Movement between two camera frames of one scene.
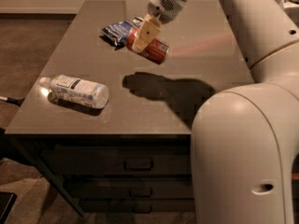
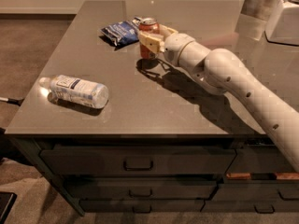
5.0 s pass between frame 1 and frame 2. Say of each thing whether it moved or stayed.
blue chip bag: stayed
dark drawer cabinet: stayed
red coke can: moved
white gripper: moved
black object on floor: stayed
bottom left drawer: stayed
